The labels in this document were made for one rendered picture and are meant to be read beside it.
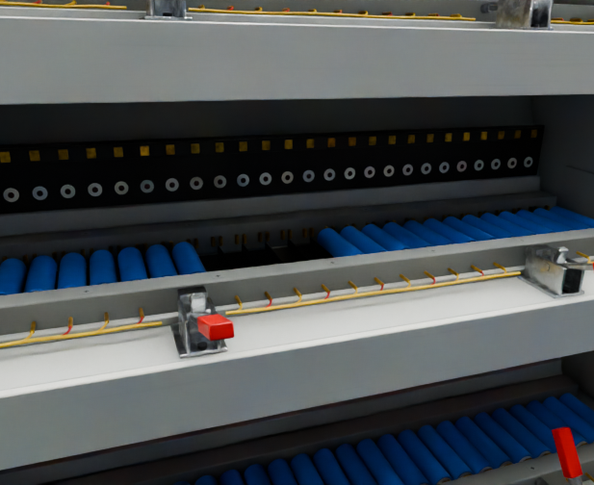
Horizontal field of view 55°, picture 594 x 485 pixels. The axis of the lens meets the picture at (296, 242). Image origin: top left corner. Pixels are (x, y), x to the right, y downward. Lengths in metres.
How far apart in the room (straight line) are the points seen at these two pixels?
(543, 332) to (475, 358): 0.06
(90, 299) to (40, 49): 0.14
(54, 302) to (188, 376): 0.09
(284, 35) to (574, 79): 0.23
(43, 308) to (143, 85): 0.14
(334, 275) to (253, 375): 0.10
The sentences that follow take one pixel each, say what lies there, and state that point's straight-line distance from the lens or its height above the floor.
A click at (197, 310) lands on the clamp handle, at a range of 0.34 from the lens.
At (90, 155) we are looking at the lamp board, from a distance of 0.48.
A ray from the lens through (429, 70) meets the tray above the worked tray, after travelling 0.42.
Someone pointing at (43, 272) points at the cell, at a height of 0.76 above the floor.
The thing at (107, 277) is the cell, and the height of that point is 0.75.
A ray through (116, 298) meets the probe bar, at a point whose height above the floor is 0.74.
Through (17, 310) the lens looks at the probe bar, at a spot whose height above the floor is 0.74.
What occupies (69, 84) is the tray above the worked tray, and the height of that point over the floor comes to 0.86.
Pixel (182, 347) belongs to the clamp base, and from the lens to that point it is 0.34.
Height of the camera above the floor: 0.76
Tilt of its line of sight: 1 degrees up
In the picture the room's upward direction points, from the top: 6 degrees counter-clockwise
